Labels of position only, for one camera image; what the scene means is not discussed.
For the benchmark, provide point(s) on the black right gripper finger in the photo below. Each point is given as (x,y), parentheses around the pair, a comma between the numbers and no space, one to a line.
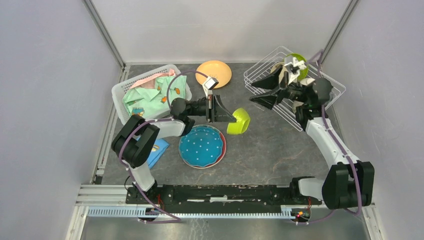
(271,81)
(268,100)

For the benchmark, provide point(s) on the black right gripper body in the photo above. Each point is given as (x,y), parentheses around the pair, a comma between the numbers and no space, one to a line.
(292,91)

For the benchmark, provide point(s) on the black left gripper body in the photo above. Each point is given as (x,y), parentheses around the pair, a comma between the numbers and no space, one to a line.
(210,108)

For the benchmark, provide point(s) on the lime green plate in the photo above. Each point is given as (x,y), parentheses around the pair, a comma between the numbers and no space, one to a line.
(303,72)

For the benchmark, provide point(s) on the white round bowl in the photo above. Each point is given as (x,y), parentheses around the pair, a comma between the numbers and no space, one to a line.
(307,82)

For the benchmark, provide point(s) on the green interior mug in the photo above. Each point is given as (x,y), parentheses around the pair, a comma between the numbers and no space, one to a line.
(295,105)

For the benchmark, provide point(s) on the cream floral plate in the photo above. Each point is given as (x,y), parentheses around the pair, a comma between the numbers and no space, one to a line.
(277,69)

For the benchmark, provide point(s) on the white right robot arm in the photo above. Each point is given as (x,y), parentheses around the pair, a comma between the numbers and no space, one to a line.
(349,182)

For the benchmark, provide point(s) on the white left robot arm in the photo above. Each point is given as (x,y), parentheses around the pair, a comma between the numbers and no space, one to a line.
(134,142)

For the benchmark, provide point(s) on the teal rimmed red plate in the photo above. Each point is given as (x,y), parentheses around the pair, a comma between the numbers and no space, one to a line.
(224,149)

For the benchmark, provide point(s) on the orange plate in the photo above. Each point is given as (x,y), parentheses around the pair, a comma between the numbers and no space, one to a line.
(218,70)

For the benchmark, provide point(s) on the blue dotted plate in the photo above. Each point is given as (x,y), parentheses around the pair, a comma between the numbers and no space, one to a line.
(200,147)

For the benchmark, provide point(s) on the green printed cloth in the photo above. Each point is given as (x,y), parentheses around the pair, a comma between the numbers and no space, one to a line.
(150,102)

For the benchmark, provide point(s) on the pink cloth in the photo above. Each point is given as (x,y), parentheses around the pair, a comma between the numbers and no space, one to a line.
(145,80)

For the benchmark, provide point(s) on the blue printed cloth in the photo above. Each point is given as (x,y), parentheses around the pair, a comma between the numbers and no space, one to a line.
(158,149)

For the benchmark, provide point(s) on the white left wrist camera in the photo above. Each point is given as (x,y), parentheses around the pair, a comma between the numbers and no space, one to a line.
(209,84)

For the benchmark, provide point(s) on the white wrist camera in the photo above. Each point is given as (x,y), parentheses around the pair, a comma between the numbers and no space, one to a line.
(293,67)
(209,84)

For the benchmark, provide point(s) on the white wire dish rack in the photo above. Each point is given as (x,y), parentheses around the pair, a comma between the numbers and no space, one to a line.
(267,65)

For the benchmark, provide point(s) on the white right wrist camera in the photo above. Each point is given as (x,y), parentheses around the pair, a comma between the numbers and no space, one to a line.
(293,67)

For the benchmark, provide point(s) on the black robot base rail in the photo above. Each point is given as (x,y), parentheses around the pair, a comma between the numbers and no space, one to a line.
(220,199)

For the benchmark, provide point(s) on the aluminium corner post right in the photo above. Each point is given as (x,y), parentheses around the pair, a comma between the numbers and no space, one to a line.
(352,4)

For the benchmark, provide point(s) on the aluminium corner post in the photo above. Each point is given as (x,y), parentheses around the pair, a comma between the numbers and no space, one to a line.
(89,4)
(352,4)

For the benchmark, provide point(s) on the aluminium corner post left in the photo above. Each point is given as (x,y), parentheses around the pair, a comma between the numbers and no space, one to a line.
(89,4)

